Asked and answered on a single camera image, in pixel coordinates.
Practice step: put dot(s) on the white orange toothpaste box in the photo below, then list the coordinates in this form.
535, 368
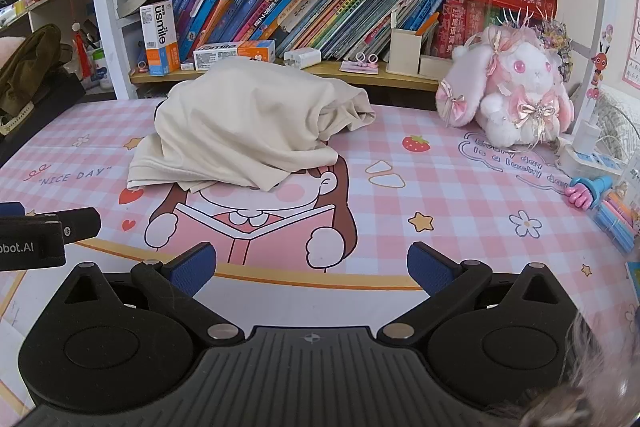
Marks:
230, 54

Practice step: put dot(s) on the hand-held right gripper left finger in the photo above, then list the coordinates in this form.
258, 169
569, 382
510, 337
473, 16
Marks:
192, 268

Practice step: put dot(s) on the olive green garment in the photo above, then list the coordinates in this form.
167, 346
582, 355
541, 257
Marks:
30, 67

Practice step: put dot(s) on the white orange toothbrush box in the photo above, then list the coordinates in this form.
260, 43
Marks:
160, 37

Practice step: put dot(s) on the white mesh cover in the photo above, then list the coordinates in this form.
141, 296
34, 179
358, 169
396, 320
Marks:
620, 122

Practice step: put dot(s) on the white arched shelf frame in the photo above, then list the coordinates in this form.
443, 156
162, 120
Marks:
107, 32

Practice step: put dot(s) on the row of colourful books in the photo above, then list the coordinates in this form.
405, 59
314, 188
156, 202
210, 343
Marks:
310, 7

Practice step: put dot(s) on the clear box of coloured pens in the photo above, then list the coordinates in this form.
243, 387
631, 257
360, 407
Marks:
617, 217

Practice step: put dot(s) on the cream t-shirt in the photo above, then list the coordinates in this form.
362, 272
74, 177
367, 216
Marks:
240, 122

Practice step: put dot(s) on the pink hand toy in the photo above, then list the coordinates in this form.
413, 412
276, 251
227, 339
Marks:
582, 194

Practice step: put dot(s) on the red tassel ornament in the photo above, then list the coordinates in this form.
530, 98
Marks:
82, 47

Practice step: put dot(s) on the white jar green lid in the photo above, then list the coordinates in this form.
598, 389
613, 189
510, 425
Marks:
101, 72

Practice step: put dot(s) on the pink bunny plush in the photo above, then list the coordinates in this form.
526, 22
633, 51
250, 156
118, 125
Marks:
520, 97

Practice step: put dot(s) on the white power strip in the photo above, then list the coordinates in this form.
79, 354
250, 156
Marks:
595, 164

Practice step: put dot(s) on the alphabet wall poster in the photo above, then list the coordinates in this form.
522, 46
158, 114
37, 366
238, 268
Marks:
632, 57

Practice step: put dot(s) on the white plug adapter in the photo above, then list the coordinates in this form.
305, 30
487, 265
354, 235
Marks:
586, 134

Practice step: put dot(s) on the small cream box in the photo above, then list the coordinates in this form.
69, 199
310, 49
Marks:
434, 66

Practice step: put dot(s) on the purple flower bouquet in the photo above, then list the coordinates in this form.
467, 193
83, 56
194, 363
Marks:
559, 44

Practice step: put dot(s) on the pink fluffy cushion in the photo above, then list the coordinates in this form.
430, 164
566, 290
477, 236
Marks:
10, 49

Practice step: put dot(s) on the pink checkered printed tablecloth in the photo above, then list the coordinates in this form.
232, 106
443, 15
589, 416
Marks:
450, 207

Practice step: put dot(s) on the white charger adapter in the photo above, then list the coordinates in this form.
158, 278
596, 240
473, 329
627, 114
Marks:
302, 58

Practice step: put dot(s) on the fluffy grey fur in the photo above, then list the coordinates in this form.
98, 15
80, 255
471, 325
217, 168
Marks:
575, 382

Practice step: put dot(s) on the wooden bookshelf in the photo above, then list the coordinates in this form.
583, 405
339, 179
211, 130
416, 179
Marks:
350, 74

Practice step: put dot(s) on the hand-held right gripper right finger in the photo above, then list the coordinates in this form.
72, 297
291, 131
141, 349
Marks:
430, 268

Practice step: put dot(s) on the cartoon wall sticker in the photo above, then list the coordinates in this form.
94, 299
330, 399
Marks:
597, 67

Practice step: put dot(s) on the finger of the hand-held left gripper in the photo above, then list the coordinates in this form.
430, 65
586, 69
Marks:
12, 209
82, 223

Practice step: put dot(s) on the cream pen holder box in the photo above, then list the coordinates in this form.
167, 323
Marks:
404, 52

